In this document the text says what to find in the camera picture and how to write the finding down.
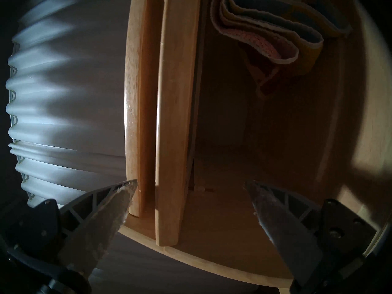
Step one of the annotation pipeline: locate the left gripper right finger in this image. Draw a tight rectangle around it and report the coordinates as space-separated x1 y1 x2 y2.
243 179 376 288

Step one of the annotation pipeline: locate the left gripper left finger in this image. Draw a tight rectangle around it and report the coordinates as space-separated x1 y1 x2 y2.
5 179 138 280

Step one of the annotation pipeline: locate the pink blue towel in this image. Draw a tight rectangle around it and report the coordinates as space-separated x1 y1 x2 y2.
211 0 325 97

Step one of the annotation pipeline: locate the wooden cabinet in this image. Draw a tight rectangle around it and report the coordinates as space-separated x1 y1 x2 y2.
124 0 392 289

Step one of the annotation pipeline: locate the grey curtain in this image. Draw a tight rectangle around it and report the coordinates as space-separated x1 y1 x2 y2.
0 0 138 211

